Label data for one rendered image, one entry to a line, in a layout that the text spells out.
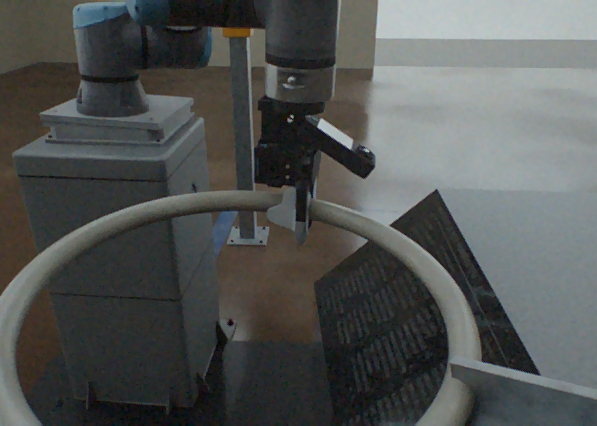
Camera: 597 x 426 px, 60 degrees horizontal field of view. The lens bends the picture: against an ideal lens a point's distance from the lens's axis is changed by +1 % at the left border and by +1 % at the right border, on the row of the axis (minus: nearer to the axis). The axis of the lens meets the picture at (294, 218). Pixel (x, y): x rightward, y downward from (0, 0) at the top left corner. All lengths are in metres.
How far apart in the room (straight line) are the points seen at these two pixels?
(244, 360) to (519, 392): 1.49
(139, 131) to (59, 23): 6.96
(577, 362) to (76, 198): 1.18
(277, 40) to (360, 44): 6.68
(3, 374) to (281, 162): 0.40
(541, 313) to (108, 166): 1.03
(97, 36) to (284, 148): 0.84
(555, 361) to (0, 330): 0.58
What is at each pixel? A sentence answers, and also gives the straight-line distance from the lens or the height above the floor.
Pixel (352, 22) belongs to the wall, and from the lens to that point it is 7.28.
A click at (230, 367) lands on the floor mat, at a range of 1.87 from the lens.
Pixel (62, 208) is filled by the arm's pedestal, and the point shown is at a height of 0.70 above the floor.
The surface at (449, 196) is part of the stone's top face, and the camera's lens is 1.05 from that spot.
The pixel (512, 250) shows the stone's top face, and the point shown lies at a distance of 0.89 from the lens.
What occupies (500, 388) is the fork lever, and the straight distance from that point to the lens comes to 0.47.
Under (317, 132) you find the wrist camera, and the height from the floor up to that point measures 1.08.
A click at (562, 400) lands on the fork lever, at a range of 0.46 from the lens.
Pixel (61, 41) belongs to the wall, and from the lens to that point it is 8.36.
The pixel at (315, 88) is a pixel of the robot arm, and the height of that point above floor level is 1.14.
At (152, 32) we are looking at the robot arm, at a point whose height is 1.12.
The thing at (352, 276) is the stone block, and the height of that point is 0.70.
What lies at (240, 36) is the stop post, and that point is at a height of 1.00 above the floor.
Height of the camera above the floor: 1.28
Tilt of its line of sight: 27 degrees down
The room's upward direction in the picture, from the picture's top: straight up
